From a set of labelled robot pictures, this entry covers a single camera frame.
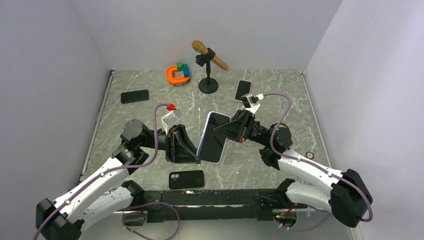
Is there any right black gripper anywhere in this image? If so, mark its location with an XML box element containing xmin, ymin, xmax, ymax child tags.
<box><xmin>211</xmin><ymin>110</ymin><xmax>270</xmax><ymax>148</ymax></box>

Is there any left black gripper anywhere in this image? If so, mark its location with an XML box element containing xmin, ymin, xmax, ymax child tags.
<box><xmin>140</xmin><ymin>123</ymin><xmax>204</xmax><ymax>163</ymax></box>

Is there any black phone case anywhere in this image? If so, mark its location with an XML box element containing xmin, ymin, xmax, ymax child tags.
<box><xmin>168</xmin><ymin>170</ymin><xmax>205</xmax><ymax>190</ymax></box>

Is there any black phone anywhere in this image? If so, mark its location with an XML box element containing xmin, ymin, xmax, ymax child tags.
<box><xmin>120</xmin><ymin>89</ymin><xmax>150</xmax><ymax>104</ymax></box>

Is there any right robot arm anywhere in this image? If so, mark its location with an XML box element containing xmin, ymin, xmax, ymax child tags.
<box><xmin>213</xmin><ymin>110</ymin><xmax>373</xmax><ymax>228</ymax></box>

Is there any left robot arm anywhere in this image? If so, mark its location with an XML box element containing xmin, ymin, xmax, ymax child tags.
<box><xmin>34</xmin><ymin>119</ymin><xmax>200</xmax><ymax>240</ymax></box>

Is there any black microphone stand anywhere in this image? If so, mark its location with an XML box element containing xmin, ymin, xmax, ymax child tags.
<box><xmin>198</xmin><ymin>61</ymin><xmax>219</xmax><ymax>94</ymax></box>

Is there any blue toy brick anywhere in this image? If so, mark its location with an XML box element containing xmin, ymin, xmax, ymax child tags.
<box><xmin>182</xmin><ymin>66</ymin><xmax>190</xmax><ymax>77</ymax></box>

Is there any orange horseshoe toy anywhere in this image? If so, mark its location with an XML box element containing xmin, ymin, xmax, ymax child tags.
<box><xmin>166</xmin><ymin>65</ymin><xmax>190</xmax><ymax>86</ymax></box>

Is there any green toy brick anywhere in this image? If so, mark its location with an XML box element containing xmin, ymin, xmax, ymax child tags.
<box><xmin>176</xmin><ymin>62</ymin><xmax>186</xmax><ymax>72</ymax></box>

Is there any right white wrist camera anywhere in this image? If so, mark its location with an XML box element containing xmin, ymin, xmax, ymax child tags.
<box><xmin>240</xmin><ymin>93</ymin><xmax>264</xmax><ymax>114</ymax></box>

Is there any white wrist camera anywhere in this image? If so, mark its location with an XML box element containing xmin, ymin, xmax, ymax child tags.
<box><xmin>240</xmin><ymin>93</ymin><xmax>264</xmax><ymax>114</ymax></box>
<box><xmin>161</xmin><ymin>103</ymin><xmax>183</xmax><ymax>132</ymax></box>

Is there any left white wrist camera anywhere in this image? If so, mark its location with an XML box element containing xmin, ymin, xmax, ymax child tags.
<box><xmin>161</xmin><ymin>103</ymin><xmax>183</xmax><ymax>132</ymax></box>

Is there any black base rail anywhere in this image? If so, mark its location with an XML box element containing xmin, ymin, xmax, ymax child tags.
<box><xmin>123</xmin><ymin>188</ymin><xmax>294</xmax><ymax>223</ymax></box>

